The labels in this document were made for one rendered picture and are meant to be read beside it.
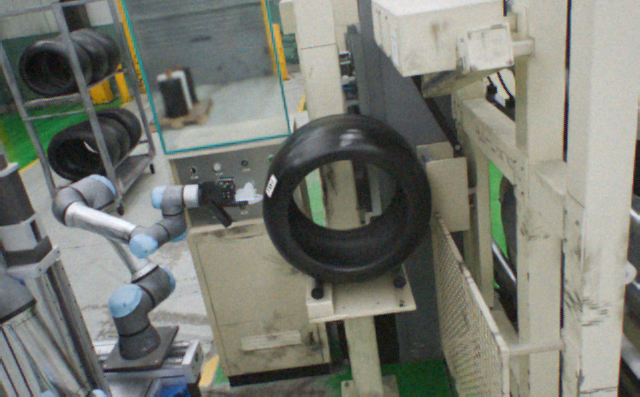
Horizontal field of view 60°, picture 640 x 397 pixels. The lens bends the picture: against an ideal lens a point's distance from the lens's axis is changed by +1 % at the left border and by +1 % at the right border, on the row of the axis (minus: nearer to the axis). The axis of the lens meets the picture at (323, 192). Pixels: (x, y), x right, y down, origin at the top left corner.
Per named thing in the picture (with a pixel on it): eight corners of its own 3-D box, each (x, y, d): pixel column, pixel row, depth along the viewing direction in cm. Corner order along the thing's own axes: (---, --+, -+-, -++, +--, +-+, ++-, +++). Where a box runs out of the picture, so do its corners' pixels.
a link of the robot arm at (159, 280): (140, 316, 207) (55, 194, 199) (167, 294, 219) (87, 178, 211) (158, 309, 200) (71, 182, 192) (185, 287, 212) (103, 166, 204)
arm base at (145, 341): (112, 361, 198) (104, 339, 194) (128, 334, 212) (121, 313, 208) (153, 357, 196) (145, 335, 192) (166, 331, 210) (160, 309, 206)
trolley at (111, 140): (108, 176, 637) (52, 2, 563) (162, 168, 635) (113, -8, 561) (60, 227, 515) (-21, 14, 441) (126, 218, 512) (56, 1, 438)
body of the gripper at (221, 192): (232, 184, 178) (195, 186, 178) (235, 208, 181) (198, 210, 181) (236, 176, 185) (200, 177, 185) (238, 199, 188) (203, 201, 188)
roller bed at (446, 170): (422, 213, 229) (416, 146, 217) (457, 208, 228) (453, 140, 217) (431, 234, 211) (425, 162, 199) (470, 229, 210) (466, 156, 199)
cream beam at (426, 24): (373, 44, 188) (369, -1, 182) (447, 32, 187) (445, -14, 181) (399, 79, 132) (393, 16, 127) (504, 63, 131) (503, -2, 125)
